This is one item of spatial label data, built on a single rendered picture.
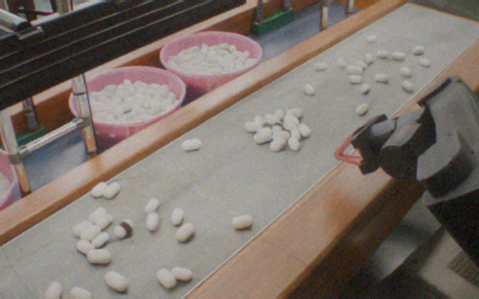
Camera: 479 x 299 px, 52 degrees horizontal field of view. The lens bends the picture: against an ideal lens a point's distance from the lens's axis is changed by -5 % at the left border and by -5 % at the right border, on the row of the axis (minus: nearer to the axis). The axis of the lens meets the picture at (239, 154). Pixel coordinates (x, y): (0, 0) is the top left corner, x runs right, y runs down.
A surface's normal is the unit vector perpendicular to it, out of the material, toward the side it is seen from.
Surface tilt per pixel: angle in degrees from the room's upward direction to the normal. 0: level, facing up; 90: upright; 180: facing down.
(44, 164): 0
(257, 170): 0
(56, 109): 90
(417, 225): 0
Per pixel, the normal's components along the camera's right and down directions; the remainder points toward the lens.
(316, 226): 0.00, -0.81
